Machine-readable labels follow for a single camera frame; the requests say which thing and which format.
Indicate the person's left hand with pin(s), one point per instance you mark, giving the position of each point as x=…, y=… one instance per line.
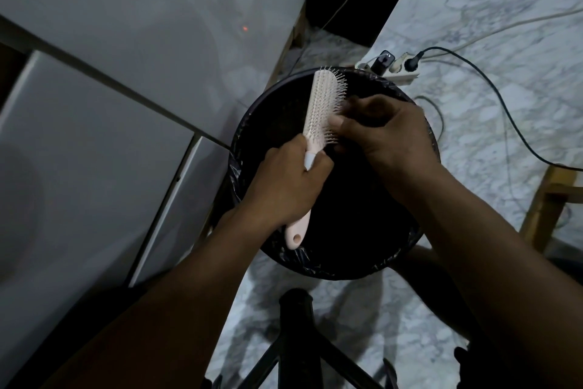
x=282, y=184

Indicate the person's right hand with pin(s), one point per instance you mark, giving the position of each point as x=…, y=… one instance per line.
x=387, y=138

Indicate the person's right fingers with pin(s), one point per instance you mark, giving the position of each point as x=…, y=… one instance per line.
x=348, y=122

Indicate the person's left thumb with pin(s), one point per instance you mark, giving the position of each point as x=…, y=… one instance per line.
x=321, y=165

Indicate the pink hair brush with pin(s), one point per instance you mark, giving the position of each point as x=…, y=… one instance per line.
x=319, y=111

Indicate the person's right forearm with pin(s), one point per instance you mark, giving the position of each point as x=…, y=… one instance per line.
x=505, y=275

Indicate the person's left forearm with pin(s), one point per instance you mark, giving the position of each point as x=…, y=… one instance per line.
x=164, y=306

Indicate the black trash bin with liner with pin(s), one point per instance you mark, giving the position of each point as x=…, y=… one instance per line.
x=337, y=220

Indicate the black power adapter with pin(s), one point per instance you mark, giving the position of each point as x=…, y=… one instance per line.
x=383, y=62

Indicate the white power strip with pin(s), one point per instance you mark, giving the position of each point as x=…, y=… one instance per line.
x=395, y=70

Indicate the person's leg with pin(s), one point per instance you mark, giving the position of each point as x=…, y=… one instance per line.
x=432, y=288

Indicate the black tripod stand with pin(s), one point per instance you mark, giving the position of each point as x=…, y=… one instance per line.
x=298, y=343

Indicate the white cabinet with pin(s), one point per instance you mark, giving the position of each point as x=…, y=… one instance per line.
x=114, y=129

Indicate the wooden chair leg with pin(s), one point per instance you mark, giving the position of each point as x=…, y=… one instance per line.
x=544, y=206

